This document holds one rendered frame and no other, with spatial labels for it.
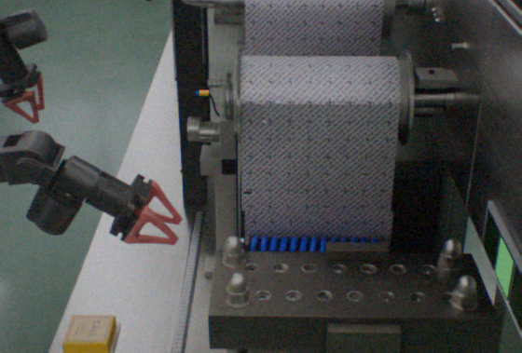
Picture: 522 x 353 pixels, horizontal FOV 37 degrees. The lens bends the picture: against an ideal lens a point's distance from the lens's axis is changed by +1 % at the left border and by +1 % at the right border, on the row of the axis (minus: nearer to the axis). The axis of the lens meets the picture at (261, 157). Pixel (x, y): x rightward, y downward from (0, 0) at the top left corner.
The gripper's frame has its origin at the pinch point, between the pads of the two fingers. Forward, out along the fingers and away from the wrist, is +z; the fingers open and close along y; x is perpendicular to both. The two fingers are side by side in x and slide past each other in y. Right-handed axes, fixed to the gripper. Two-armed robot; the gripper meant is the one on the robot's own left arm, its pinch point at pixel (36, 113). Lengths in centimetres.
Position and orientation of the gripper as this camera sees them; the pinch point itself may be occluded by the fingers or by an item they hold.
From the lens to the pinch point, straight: 175.2
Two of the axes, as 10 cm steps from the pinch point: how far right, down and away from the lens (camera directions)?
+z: 3.3, 8.0, 5.1
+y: -0.4, -5.3, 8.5
